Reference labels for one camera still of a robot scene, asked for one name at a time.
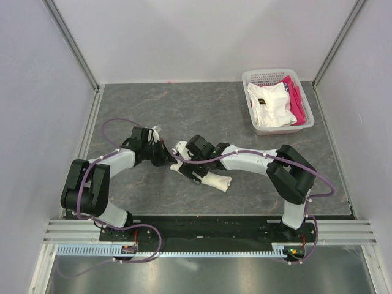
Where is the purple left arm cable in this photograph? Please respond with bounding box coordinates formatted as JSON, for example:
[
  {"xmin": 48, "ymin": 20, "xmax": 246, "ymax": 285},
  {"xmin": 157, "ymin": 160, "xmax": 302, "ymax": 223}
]
[{"xmin": 56, "ymin": 118, "xmax": 163, "ymax": 278}]

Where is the right aluminium frame post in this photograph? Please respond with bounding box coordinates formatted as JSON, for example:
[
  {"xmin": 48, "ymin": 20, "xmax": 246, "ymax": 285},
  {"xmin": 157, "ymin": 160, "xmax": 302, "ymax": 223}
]
[{"xmin": 311, "ymin": 0, "xmax": 368, "ymax": 89}]

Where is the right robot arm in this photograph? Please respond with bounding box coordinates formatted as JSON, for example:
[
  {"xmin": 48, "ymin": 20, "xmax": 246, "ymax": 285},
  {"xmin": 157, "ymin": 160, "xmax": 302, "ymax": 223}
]
[{"xmin": 171, "ymin": 135, "xmax": 315, "ymax": 241}]

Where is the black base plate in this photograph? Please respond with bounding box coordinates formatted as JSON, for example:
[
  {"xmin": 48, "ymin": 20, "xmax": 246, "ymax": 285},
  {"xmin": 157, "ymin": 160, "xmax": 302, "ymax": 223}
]
[{"xmin": 99, "ymin": 215, "xmax": 315, "ymax": 252}]

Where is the white plastic basket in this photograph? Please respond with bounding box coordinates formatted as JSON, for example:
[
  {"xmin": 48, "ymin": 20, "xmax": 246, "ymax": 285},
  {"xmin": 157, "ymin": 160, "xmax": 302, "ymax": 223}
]
[{"xmin": 242, "ymin": 68, "xmax": 314, "ymax": 135}]

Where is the pink cloth in basket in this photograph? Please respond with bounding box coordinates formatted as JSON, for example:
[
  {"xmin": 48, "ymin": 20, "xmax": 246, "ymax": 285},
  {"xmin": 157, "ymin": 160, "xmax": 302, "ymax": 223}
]
[{"xmin": 260, "ymin": 75, "xmax": 308, "ymax": 126}]

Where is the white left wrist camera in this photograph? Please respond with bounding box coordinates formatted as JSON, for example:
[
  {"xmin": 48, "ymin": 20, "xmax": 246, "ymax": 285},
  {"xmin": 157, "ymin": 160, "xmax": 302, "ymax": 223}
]
[{"xmin": 149, "ymin": 126, "xmax": 161, "ymax": 145}]

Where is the aluminium frame post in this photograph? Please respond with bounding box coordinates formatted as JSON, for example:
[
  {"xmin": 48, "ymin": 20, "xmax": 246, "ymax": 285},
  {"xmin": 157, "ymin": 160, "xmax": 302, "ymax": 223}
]
[
  {"xmin": 41, "ymin": 0, "xmax": 101, "ymax": 92},
  {"xmin": 311, "ymin": 0, "xmax": 368, "ymax": 89}
]

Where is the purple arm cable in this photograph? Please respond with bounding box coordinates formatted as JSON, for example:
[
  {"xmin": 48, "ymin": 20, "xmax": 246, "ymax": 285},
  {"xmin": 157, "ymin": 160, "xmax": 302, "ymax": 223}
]
[
  {"xmin": 173, "ymin": 149, "xmax": 336, "ymax": 266},
  {"xmin": 56, "ymin": 118, "xmax": 163, "ymax": 278}
]

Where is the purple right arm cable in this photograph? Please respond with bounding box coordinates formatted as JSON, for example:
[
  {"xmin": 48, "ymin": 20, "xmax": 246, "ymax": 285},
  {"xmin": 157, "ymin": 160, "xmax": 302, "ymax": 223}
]
[{"xmin": 173, "ymin": 149, "xmax": 336, "ymax": 266}]

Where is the left aluminium frame post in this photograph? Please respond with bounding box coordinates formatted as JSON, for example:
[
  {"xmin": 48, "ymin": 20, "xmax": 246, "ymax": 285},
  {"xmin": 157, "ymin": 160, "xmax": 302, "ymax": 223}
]
[{"xmin": 41, "ymin": 0, "xmax": 101, "ymax": 92}]

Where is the light blue cable duct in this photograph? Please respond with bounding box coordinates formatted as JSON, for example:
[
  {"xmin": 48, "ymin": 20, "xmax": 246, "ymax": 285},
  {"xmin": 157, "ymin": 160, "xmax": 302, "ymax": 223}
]
[{"xmin": 56, "ymin": 244, "xmax": 287, "ymax": 258}]

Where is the cream cloth napkin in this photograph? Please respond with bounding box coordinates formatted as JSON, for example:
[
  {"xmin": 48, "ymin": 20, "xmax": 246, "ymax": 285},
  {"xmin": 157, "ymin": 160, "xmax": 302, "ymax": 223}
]
[{"xmin": 170, "ymin": 162, "xmax": 232, "ymax": 192}]

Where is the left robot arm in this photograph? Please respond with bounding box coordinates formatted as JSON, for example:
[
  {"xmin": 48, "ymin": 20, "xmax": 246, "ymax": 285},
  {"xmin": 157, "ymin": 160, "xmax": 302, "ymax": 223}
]
[{"xmin": 60, "ymin": 126, "xmax": 176, "ymax": 241}]

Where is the white folded cloth in basket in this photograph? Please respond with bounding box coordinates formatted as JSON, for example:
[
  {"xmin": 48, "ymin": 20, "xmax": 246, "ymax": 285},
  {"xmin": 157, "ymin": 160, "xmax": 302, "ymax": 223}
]
[{"xmin": 247, "ymin": 82, "xmax": 297, "ymax": 128}]

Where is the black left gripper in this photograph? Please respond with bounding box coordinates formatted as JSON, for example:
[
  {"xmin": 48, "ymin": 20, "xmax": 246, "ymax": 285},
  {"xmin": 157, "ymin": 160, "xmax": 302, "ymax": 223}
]
[{"xmin": 142, "ymin": 138, "xmax": 177, "ymax": 167}]

